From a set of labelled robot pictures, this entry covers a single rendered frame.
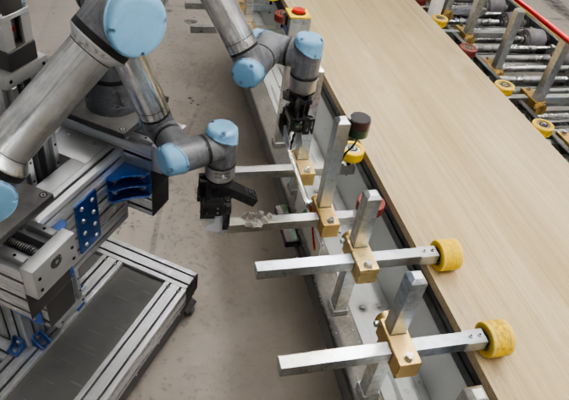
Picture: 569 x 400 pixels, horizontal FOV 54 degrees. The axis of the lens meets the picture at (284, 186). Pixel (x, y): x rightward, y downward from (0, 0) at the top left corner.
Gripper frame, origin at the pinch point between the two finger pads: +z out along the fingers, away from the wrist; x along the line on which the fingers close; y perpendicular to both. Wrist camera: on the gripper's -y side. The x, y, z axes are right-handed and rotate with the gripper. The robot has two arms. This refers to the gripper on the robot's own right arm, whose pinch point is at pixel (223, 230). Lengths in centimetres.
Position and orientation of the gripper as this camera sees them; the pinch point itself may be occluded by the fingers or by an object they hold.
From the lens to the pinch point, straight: 155.6
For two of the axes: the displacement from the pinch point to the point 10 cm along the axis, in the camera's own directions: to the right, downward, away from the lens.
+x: 2.2, 6.5, -7.2
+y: -9.7, 0.5, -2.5
